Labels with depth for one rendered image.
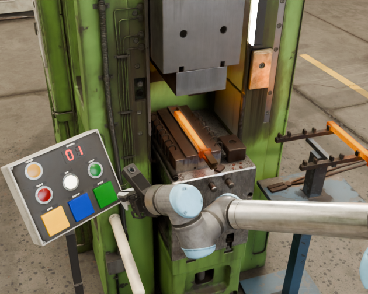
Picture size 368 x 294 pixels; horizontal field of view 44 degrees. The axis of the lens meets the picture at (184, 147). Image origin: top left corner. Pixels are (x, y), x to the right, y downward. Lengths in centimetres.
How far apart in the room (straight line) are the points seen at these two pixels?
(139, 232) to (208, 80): 87
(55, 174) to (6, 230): 160
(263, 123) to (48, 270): 150
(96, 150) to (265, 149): 90
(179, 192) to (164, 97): 107
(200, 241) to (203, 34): 73
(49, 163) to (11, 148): 236
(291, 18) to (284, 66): 21
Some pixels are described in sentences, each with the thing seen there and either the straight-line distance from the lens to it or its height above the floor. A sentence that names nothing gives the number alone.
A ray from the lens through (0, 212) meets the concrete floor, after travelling 328.
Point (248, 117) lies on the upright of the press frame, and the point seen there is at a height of 104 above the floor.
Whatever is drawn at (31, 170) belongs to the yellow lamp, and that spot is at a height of 117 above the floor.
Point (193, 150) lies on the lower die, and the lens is 189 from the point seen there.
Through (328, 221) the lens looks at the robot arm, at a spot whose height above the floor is 129.
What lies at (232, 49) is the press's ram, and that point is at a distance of 171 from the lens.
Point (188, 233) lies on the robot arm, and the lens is 128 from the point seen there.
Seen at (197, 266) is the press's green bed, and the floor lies 39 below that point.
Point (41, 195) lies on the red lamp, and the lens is 155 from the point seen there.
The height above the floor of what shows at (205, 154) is 101.
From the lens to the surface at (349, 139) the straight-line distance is 202.
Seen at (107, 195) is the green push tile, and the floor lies 101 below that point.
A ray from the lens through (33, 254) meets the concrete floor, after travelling 293.
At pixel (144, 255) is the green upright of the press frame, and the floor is 34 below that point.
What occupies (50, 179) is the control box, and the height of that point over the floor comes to 112.
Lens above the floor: 203
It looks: 33 degrees down
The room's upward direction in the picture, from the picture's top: 1 degrees clockwise
